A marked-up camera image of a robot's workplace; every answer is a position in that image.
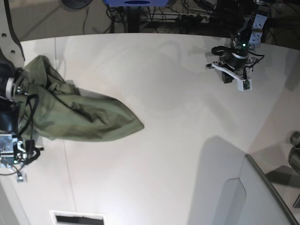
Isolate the black power strip red light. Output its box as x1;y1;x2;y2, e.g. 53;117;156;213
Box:
180;14;227;25

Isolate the black fan base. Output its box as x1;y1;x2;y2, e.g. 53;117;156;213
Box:
61;0;92;10

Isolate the olive green t-shirt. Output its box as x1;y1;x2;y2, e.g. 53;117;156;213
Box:
21;55;144;142

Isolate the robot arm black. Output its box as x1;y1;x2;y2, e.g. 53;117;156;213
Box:
0;0;39;169
220;0;267;90

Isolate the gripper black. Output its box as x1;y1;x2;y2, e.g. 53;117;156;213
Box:
24;139;41;165
222;51;248;84

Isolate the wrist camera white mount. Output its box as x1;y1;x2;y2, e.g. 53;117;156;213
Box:
16;171;27;183
205;61;253;91

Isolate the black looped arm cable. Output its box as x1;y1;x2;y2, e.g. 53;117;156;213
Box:
17;93;40;141

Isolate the grey metal stand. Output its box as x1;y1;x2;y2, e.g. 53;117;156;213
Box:
245;131;300;225

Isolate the white label with black strip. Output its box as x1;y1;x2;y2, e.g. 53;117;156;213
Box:
49;210;109;225

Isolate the blue box with oval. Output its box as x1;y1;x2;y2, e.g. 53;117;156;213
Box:
104;0;168;7

